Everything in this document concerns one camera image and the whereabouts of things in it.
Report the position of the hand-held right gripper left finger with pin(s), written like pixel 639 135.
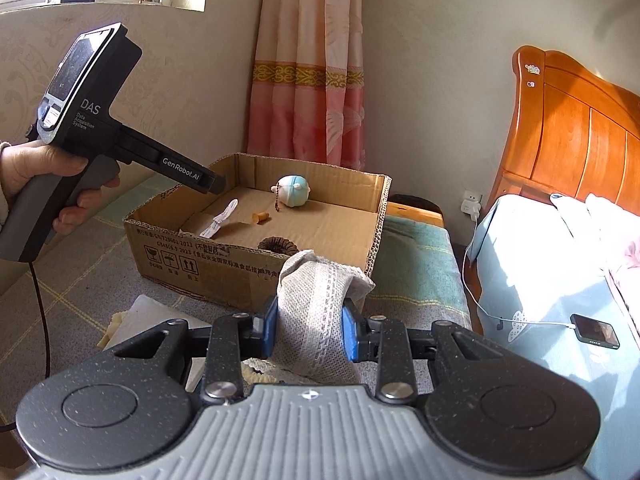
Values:
pixel 270 327

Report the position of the grey plaid blanket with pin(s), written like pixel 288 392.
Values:
pixel 415 270

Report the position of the wooden headboard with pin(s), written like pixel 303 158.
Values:
pixel 575 135

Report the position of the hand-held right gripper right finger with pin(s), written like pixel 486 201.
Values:
pixel 350 335

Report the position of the brown scrunchie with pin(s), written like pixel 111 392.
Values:
pixel 275 245

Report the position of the small orange stopper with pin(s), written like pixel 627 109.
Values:
pixel 259 218

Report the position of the person's left hand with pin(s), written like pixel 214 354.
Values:
pixel 30 160

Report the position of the white wall socket with charger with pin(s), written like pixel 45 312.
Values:
pixel 470 205

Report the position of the white and blue pillow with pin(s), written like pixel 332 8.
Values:
pixel 600 220

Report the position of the white folded towel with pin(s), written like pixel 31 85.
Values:
pixel 150 310

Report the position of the cream scrunchie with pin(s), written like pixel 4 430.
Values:
pixel 260 366

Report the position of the blue and white round toy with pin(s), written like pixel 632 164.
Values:
pixel 292 191

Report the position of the brown cardboard box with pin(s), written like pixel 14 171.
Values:
pixel 175 265

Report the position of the bed with light blue sheet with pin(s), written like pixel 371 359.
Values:
pixel 525 270

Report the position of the white paper strip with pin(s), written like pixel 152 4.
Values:
pixel 220 217

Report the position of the pink patterned curtain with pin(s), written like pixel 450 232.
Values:
pixel 300 85

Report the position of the grey lace-trimmed sachet pillow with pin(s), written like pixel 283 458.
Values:
pixel 310 320

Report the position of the cream fuzzy cloth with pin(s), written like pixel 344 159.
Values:
pixel 112 330

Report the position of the black smartphone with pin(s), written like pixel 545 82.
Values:
pixel 595 331

